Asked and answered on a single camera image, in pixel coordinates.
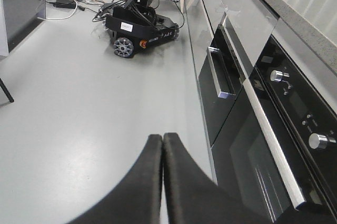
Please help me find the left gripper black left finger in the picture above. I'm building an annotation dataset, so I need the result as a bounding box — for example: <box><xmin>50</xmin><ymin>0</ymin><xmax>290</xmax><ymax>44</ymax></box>
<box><xmin>70</xmin><ymin>134</ymin><xmax>163</xmax><ymax>223</ymax></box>

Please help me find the silver oven door handle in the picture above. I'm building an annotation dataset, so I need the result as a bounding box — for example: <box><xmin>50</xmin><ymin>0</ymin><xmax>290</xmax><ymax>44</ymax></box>
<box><xmin>212</xmin><ymin>18</ymin><xmax>310</xmax><ymax>221</ymax></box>

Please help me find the lower silver oven knob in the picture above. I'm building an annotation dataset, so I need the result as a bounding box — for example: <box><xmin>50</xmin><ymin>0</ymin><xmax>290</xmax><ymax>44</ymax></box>
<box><xmin>309</xmin><ymin>133</ymin><xmax>336</xmax><ymax>150</ymax></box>

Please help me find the black power adapter with cables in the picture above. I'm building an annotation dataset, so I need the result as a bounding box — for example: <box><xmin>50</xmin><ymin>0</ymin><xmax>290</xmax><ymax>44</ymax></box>
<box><xmin>45</xmin><ymin>0</ymin><xmax>85</xmax><ymax>21</ymax></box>

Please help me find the upper silver oven knob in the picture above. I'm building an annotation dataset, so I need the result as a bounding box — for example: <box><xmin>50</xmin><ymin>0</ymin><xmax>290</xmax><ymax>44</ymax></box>
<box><xmin>270</xmin><ymin>70</ymin><xmax>290</xmax><ymax>82</ymax></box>

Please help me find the black built-in oven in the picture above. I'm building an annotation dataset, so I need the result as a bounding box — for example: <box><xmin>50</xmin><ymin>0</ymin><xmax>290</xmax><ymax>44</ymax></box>
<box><xmin>199</xmin><ymin>17</ymin><xmax>336</xmax><ymax>223</ymax></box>

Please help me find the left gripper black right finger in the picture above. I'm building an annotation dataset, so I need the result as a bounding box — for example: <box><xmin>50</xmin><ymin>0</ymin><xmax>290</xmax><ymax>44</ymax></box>
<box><xmin>163</xmin><ymin>133</ymin><xmax>269</xmax><ymax>223</ymax></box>

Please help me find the dark grey cabinet panel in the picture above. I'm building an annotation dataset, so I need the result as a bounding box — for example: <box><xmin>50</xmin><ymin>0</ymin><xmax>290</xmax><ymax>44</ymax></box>
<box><xmin>1</xmin><ymin>0</ymin><xmax>46</xmax><ymax>56</ymax></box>

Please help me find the silver oven knob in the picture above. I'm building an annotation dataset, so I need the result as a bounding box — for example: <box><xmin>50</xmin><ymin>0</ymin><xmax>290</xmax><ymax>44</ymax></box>
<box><xmin>270</xmin><ymin>70</ymin><xmax>290</xmax><ymax>82</ymax></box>
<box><xmin>309</xmin><ymin>133</ymin><xmax>336</xmax><ymax>150</ymax></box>

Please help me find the grey speckled stone countertop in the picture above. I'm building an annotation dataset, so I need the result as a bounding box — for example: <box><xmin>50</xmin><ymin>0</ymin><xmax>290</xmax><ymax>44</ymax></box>
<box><xmin>261</xmin><ymin>0</ymin><xmax>336</xmax><ymax>72</ymax></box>

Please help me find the black wheeled mobile robot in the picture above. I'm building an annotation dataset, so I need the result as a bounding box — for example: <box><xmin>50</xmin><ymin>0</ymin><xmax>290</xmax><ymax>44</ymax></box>
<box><xmin>93</xmin><ymin>0</ymin><xmax>181</xmax><ymax>58</ymax></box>

